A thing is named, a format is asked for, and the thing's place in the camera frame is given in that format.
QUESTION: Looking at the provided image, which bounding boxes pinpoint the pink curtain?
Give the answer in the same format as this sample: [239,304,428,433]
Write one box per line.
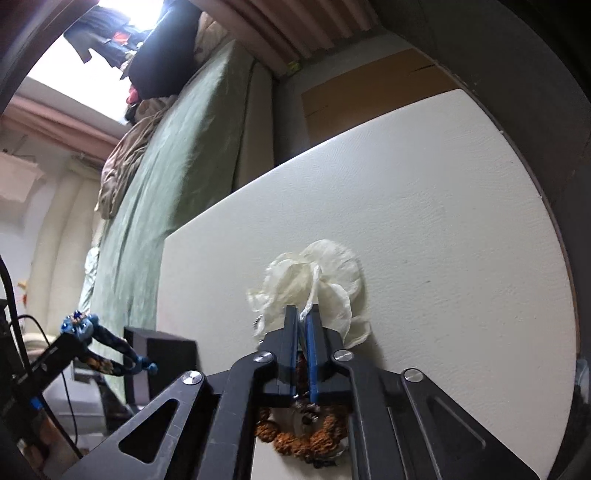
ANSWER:
[0,95,123,158]

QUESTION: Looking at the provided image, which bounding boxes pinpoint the brown striped curtain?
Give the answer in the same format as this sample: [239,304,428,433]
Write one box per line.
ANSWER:
[230,0,385,77]

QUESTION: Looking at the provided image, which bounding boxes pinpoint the black box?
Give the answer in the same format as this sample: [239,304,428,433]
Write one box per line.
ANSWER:
[124,325,198,408]

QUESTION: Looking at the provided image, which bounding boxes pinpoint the brown beaded bracelet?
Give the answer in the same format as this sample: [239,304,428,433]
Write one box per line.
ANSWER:
[257,351,352,459]

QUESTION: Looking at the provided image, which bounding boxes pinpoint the green mattress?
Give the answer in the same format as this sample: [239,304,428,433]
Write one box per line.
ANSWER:
[89,39,279,403]

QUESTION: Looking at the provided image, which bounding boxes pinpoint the pile of dark clothes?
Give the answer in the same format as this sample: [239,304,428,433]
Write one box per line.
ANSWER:
[121,0,205,125]

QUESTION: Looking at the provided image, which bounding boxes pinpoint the black cable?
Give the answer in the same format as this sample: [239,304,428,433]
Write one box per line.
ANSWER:
[0,257,80,445]

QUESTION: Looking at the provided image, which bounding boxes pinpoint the hanging dark clothes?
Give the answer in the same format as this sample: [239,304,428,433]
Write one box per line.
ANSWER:
[64,4,149,65]

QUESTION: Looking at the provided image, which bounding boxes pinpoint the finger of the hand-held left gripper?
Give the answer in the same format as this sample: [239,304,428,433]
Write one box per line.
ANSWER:
[8,332,91,403]

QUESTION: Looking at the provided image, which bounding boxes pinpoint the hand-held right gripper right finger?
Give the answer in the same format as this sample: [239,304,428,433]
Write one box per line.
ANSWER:
[305,305,542,480]

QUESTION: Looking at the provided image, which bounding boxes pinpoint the white drawstring pouch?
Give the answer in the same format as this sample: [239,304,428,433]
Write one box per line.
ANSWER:
[247,239,372,348]

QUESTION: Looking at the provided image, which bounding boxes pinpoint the brown cardboard sheet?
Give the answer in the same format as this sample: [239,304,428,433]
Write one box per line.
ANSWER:
[301,48,459,141]

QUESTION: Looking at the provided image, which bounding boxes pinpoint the brown blanket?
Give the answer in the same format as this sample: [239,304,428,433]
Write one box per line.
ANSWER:
[98,95,180,220]

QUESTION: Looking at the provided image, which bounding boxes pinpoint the beige pillow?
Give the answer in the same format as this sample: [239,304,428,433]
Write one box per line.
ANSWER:
[193,11,232,66]

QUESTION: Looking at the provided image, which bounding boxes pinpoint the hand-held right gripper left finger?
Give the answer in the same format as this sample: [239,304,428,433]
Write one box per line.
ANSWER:
[60,305,300,480]

